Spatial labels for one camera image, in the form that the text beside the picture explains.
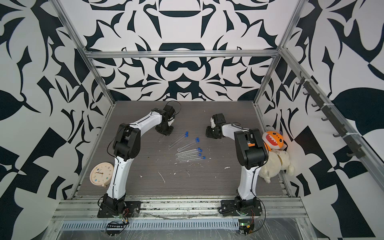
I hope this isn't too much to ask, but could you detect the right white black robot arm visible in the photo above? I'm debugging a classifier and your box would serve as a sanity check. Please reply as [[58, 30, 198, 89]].
[[206, 114, 269, 208]]

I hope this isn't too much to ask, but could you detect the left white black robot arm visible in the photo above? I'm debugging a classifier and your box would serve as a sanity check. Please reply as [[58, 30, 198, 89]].
[[102, 105, 176, 213]]

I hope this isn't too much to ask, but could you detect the test tube front most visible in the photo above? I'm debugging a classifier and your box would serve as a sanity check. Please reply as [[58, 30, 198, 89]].
[[179, 156, 206, 163]]

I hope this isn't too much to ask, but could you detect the orange shark plush toy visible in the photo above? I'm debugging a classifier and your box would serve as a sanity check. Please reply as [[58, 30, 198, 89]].
[[262, 131, 284, 151]]

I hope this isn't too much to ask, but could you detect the cream plush toy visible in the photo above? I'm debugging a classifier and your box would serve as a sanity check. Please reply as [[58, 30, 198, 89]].
[[259, 150, 295, 184]]

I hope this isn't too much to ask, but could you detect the beige round alarm clock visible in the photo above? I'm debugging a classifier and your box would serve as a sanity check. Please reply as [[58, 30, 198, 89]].
[[89, 162, 114, 188]]

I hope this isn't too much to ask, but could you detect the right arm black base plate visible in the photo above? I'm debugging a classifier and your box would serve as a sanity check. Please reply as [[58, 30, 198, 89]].
[[218, 198, 263, 217]]

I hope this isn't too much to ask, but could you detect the aluminium frame front rail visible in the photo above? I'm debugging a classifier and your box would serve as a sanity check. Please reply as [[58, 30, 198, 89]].
[[52, 196, 309, 220]]

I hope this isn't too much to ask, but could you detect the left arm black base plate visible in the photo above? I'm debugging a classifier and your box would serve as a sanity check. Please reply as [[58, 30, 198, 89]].
[[97, 201, 142, 219]]

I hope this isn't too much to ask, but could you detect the black wall hook rail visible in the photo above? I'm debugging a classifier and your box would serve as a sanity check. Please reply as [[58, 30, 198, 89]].
[[296, 71, 367, 159]]

